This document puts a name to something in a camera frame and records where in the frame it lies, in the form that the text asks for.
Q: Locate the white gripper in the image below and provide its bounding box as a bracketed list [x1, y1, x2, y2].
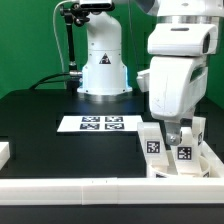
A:
[137, 56, 208, 146]

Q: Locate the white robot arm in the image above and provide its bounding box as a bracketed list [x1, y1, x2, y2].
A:
[80, 0, 224, 145]

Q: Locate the white right fence bar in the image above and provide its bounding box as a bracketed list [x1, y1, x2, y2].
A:
[202, 142, 224, 178]

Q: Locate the white fence bar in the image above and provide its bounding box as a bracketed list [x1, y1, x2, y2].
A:
[0, 178, 224, 205]
[202, 142, 224, 178]

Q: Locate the white front fence bar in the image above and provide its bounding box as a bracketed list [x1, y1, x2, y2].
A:
[0, 178, 224, 205]

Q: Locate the white tag marker sheet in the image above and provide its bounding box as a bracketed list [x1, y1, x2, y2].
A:
[57, 115, 142, 133]

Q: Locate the white left fence block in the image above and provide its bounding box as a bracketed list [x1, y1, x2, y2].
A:
[0, 142, 10, 170]

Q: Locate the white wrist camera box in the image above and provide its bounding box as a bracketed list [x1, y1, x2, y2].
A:
[148, 23, 218, 56]

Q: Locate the black cable bundle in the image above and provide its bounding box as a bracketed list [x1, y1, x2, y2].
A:
[29, 73, 83, 90]

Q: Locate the white cable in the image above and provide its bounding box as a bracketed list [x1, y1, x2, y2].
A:
[53, 0, 75, 64]

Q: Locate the overhead camera on mount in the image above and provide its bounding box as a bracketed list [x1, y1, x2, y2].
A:
[80, 0, 114, 11]

